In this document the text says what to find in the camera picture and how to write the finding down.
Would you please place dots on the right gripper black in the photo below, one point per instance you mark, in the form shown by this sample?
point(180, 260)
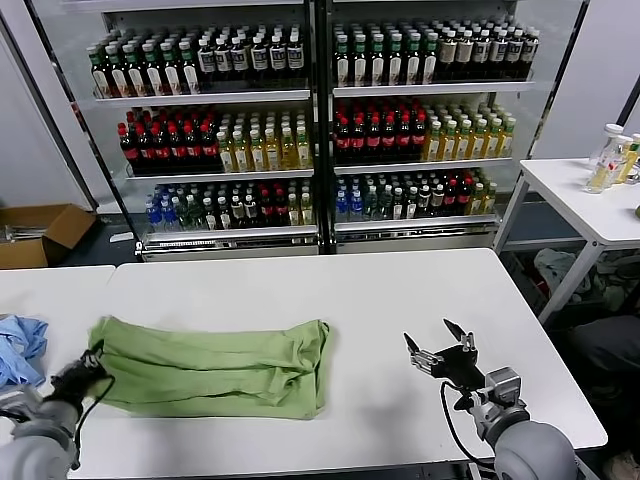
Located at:
point(457, 367)

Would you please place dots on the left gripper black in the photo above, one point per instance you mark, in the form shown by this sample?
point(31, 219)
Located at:
point(75, 380)

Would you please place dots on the light green t-shirt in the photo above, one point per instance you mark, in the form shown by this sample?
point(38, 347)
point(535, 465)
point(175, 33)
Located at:
point(210, 365)

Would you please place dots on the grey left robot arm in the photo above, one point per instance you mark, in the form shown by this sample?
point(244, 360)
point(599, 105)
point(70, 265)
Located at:
point(30, 440)

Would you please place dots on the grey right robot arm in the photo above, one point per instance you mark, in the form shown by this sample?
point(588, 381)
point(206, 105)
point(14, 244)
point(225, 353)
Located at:
point(530, 450)

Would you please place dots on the mixed clothes pile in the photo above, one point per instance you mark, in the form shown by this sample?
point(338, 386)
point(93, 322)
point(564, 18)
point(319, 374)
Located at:
point(617, 280)

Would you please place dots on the light blue crumpled cloth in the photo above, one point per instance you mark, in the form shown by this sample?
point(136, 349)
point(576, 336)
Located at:
point(20, 345)

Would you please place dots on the white paper scrap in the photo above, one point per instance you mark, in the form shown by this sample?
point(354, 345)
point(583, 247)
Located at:
point(121, 238)

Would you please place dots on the open cardboard box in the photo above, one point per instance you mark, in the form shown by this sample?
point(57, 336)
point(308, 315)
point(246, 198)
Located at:
point(60, 232)

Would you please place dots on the grey crumpled cloth pile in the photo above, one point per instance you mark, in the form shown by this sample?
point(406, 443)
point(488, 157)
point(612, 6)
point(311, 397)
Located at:
point(560, 272)

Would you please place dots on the silver metal rods bundle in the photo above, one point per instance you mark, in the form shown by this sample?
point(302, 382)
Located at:
point(15, 235)

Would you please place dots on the bystander dark trousers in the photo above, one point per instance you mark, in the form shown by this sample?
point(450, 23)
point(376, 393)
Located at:
point(607, 350)

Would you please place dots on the white side table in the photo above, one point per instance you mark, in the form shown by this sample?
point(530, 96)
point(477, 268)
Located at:
point(565, 195)

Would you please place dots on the yellow juice bottle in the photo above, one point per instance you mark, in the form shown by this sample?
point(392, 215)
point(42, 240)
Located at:
point(303, 152)
point(478, 144)
point(273, 155)
point(289, 154)
point(492, 143)
point(226, 157)
point(242, 156)
point(433, 147)
point(463, 145)
point(258, 156)
point(506, 142)
point(449, 146)

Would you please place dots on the red cap cola bottle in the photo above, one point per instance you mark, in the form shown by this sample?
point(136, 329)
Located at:
point(342, 142)
point(129, 152)
point(404, 141)
point(145, 152)
point(389, 142)
point(177, 151)
point(210, 149)
point(358, 142)
point(193, 150)
point(161, 151)
point(419, 140)
point(373, 142)

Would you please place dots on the white shoe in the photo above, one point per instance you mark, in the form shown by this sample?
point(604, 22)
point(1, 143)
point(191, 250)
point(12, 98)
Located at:
point(622, 467)

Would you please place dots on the red label yellow liquid bottle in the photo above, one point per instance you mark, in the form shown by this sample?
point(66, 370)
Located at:
point(600, 180)

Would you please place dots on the green cap yellow bottle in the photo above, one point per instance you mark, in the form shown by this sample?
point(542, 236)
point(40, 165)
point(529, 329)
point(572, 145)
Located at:
point(629, 167)

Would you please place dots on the clear bottle white cap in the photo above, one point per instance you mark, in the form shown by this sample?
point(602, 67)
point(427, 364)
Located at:
point(606, 145)

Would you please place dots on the metal beverage display shelf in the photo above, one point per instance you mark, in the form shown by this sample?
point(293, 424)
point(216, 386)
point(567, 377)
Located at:
point(210, 95)
point(430, 89)

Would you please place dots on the green cap tea bottle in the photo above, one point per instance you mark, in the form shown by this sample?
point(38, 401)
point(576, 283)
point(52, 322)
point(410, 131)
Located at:
point(342, 62)
point(395, 62)
point(429, 62)
point(413, 62)
point(189, 71)
point(171, 72)
point(100, 75)
point(118, 75)
point(154, 73)
point(136, 74)
point(377, 62)
point(359, 62)

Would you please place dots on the beige label dark bottle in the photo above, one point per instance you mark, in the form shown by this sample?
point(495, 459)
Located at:
point(464, 51)
point(446, 52)

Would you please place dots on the blue label dark bottle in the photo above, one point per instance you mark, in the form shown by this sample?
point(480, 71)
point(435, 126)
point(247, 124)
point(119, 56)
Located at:
point(296, 56)
point(480, 51)
point(514, 49)
point(278, 58)
point(497, 50)
point(240, 60)
point(530, 47)
point(206, 62)
point(223, 61)
point(259, 59)

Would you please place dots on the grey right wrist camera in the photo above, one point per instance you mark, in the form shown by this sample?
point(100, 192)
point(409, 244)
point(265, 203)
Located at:
point(502, 387)

